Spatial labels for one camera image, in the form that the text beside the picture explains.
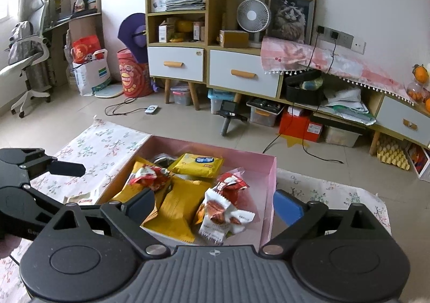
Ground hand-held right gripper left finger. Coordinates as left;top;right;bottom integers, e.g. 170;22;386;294
50;188;171;255

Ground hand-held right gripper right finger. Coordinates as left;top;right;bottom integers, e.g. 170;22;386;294
260;190;387;255

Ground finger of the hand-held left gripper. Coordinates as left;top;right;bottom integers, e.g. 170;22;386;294
19;183;74;213
0;147;87;179

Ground pink box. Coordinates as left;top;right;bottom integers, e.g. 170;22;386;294
96;135;278;250

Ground yellow striped snack packet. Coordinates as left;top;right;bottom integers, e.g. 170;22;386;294
141;177;213;244

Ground plain yellow snack packet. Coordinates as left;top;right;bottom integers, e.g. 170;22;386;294
111;188;159;221

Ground yellow red snack packet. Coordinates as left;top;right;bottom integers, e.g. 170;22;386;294
126;161;172;203

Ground beige snack packet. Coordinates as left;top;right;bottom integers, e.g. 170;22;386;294
63;190;101;205

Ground floral mat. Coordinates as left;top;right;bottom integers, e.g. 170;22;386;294
0;116;392;303

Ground yellow blue label snack packet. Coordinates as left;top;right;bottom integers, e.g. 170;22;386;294
167;153;225;179

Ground round white floor scale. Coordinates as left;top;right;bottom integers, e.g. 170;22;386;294
94;83;123;99

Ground white storage bin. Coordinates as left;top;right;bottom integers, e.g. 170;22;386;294
324;124;366;148

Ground white shopping bag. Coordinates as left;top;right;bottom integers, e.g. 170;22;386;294
72;48;112;97

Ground red cartoon face barrel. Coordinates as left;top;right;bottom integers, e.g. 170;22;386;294
116;48;152;98

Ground small clear storage bin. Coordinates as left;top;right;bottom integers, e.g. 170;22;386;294
170;84;196;106

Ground yellow egg tray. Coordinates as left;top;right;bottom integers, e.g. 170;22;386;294
377;140;411;171

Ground black case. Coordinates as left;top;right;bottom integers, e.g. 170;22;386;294
285;69;325;106

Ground white green plastic bags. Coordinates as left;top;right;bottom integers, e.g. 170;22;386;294
318;87;377;126

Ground red paper bag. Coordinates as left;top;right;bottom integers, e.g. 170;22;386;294
72;35;102;63

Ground white office chair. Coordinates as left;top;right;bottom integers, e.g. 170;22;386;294
0;0;53;119

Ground clear bin blue lid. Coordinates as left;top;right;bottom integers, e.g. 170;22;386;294
207;88;241;116

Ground white red open box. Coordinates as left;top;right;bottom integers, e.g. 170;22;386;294
408;146;430;183

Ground low wooden drawer cabinet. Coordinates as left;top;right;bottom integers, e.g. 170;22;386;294
206;44;430;156

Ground tall wooden shelf cabinet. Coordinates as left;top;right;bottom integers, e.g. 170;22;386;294
145;0;227;112

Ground purple plush toy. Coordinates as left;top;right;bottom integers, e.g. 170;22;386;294
118;13;149;63

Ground dark desk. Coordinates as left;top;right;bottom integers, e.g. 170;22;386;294
43;8;102;88

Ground pink tasselled cloth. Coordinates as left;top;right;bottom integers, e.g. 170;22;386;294
260;36;416;102

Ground glass jar of oranges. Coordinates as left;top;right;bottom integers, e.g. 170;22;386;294
406;83;430;104

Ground brown cardboard box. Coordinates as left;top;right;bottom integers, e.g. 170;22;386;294
219;30;250;48

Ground orange fruit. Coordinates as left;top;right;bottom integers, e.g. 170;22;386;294
413;64;429;84

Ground framed cat picture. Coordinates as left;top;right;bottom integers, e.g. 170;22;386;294
265;0;318;45

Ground white desk fan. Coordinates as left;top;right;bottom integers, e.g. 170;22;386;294
236;0;271;49

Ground black power cable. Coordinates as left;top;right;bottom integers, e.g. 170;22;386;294
261;44;344;165

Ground white device with cable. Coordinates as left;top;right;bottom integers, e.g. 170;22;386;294
104;101;160;117

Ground camera on small tripod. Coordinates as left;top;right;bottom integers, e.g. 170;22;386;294
215;100;248;137

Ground wall power sockets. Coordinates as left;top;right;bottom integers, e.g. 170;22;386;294
317;25;366;54

